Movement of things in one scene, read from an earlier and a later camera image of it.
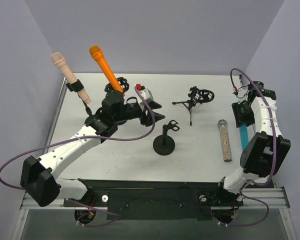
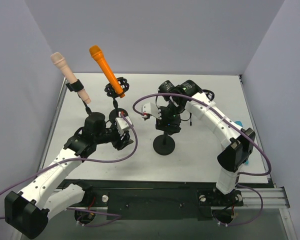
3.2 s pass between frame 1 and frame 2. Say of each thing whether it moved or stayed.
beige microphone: stayed
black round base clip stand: stayed
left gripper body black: moved
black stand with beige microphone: stayed
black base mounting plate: stayed
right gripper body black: moved
